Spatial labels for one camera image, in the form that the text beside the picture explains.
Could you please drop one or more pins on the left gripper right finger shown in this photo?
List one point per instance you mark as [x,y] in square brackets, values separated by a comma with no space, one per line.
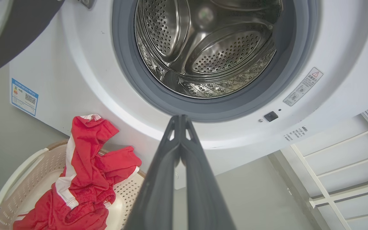
[203,191]

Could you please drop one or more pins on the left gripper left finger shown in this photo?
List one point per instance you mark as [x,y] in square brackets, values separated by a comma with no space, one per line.
[158,191]

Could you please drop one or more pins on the red garment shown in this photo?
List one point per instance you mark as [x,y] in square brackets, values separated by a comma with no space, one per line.
[85,159]

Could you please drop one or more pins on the cream perforated laundry basket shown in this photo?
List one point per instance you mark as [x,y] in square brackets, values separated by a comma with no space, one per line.
[27,182]

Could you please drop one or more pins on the stainless steel washing machine drum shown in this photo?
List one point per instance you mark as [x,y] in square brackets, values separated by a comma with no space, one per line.
[222,54]

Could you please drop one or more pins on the black washer door with glass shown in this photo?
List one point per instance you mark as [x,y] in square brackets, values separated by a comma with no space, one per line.
[21,32]

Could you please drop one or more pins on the black door latch socket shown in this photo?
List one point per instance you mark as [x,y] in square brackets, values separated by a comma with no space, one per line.
[271,116]

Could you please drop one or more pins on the small printed text sticker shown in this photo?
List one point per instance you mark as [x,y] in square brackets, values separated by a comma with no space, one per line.
[295,133]

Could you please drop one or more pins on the grey rubber door gasket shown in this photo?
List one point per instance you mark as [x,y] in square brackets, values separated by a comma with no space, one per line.
[139,80]

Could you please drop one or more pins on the grey warning label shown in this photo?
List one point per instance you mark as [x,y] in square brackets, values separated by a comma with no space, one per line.
[302,87]

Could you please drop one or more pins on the white front-load washing machine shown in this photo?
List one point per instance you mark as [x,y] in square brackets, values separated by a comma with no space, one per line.
[85,64]

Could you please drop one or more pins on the blue energy label sticker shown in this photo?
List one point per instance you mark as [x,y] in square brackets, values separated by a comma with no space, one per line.
[24,97]

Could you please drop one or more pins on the metal door hinge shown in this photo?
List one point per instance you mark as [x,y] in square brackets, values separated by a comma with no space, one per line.
[86,3]

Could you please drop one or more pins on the white metal frame rack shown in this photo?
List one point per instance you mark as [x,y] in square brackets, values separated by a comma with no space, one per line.
[318,185]

